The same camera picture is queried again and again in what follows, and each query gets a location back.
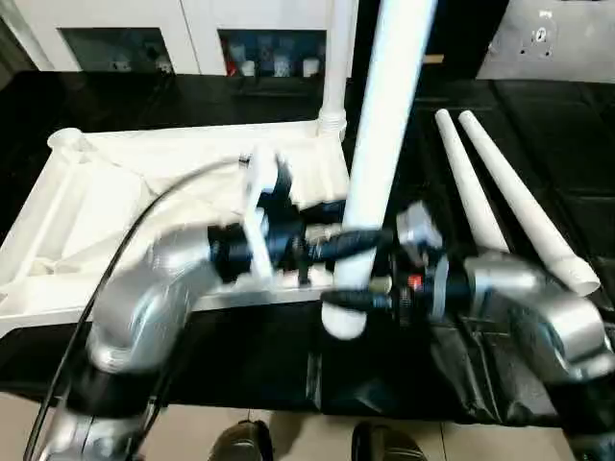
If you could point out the black table mat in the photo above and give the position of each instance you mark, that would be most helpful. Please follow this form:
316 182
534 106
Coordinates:
552 144

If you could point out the white plastic table leg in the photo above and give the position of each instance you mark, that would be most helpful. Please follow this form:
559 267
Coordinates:
384 120
336 62
468 182
523 201

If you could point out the glossy black box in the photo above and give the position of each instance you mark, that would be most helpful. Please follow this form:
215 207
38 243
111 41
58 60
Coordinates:
461 29

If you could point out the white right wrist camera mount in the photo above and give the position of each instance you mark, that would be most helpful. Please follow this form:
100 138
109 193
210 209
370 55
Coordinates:
418 225

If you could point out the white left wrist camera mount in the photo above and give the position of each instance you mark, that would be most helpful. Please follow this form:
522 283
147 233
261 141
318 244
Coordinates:
259 230

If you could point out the dark left robot foot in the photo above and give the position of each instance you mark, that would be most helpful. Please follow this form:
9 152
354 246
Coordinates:
240 444

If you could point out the grey curtain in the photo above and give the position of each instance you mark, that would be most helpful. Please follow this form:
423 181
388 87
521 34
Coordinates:
14 48

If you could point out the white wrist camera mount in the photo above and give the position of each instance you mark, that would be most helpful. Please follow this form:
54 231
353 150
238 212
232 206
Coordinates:
259 230
418 225

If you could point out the white cabinet with glass doors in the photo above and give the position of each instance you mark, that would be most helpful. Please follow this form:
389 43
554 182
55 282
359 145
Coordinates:
192 19

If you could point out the white panel with round mount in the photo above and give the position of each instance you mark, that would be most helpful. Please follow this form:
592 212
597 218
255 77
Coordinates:
576 48

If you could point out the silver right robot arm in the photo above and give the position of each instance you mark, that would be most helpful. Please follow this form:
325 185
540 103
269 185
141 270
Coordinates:
543 307

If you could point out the white plastic table top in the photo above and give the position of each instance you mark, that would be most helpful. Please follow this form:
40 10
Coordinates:
120 192

